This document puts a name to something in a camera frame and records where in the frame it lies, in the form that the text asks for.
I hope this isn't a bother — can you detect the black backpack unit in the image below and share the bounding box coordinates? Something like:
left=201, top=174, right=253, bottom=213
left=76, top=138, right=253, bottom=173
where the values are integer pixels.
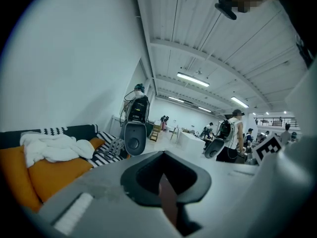
left=126, top=95, right=150, bottom=123

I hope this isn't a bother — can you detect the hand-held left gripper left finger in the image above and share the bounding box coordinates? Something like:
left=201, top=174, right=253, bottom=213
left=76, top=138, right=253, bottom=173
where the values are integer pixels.
left=42, top=151, right=178, bottom=238

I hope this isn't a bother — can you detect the white table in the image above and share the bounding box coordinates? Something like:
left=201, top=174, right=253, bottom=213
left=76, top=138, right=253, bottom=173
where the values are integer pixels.
left=177, top=130, right=206, bottom=154

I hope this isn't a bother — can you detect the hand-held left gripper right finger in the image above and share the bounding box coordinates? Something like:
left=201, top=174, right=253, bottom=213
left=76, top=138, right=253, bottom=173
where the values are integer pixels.
left=163, top=151, right=260, bottom=238

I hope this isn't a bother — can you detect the black head-mounted camera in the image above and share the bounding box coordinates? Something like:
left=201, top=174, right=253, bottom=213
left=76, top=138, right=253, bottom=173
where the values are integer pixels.
left=214, top=0, right=238, bottom=21

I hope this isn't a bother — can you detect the small orange cushion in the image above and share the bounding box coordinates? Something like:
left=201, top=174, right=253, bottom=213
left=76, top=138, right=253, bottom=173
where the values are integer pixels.
left=88, top=137, right=106, bottom=151

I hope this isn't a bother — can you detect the wooden step shelf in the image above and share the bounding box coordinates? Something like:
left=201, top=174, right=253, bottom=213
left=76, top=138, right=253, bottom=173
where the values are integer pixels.
left=149, top=122, right=162, bottom=142

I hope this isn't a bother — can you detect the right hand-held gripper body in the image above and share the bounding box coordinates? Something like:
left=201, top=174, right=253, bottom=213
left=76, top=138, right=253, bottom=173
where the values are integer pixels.
left=245, top=132, right=284, bottom=166

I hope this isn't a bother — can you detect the brown book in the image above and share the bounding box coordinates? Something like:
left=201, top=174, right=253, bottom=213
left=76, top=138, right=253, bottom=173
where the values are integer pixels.
left=159, top=174, right=179, bottom=229

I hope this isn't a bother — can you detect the white fluffy blanket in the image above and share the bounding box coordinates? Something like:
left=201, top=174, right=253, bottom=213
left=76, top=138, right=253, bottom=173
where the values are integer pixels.
left=19, top=131, right=95, bottom=169

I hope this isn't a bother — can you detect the grey chunky knit throw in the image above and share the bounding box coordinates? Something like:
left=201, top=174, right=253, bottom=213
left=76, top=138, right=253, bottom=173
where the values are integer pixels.
left=98, top=137, right=126, bottom=159

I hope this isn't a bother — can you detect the black white striped sofa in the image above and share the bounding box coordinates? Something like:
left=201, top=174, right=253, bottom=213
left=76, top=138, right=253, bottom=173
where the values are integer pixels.
left=0, top=124, right=127, bottom=169

